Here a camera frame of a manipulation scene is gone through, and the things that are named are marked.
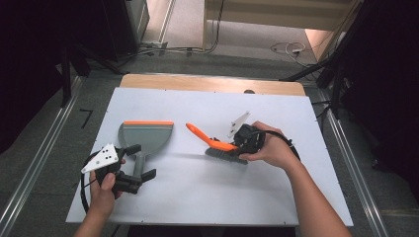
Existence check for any black metal stand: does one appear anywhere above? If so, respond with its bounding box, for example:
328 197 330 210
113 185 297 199
58 43 126 108
279 0 374 119

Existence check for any light wooden furniture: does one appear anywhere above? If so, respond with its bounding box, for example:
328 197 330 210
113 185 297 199
202 0 364 62

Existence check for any dark cabinet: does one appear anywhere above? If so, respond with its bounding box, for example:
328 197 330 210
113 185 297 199
100 0 151 63

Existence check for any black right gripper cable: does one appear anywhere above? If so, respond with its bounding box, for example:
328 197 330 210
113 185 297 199
250 129 301 162

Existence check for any person's left hand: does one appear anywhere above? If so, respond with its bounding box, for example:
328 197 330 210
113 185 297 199
88 159 127 221

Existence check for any white floor cable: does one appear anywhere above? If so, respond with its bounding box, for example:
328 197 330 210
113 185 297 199
270 40 309 62

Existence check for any metal floor rail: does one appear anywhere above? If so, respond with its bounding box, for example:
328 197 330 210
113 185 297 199
314 88 391 237
0 75 85 237

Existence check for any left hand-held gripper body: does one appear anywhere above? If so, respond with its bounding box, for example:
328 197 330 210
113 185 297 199
80 142 143 196

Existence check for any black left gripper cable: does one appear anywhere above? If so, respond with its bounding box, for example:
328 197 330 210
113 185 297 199
79 151 102 215

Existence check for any grey dustpan with orange edge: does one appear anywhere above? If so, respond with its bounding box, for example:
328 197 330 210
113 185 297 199
117 119 175 179

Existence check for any white board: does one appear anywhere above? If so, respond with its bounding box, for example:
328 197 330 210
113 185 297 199
64 86 355 228

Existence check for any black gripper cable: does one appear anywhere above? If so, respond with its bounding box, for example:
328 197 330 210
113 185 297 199
250 129 301 162
79 151 102 215

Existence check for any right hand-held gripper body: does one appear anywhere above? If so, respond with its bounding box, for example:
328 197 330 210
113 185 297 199
226 111 267 156

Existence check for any person's right hand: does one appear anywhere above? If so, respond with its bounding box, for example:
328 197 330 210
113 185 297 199
238 120 299 172

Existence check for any orange brush with grey bristles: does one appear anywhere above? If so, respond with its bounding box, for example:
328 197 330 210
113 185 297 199
185 121 249 166

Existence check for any wooden table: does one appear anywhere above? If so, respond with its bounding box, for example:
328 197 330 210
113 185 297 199
119 73 307 97

